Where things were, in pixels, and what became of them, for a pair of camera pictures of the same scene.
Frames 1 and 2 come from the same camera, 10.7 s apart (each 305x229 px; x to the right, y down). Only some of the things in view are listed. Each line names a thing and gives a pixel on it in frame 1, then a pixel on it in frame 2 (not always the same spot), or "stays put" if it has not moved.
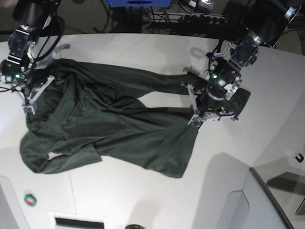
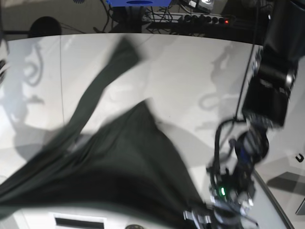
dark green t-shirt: [85, 110] → [122, 165]
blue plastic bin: [152, 3] stays put
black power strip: [187, 18] stays put
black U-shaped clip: [301, 159] stays put
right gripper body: [209, 103] → [231, 200]
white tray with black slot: [60, 220] stays put
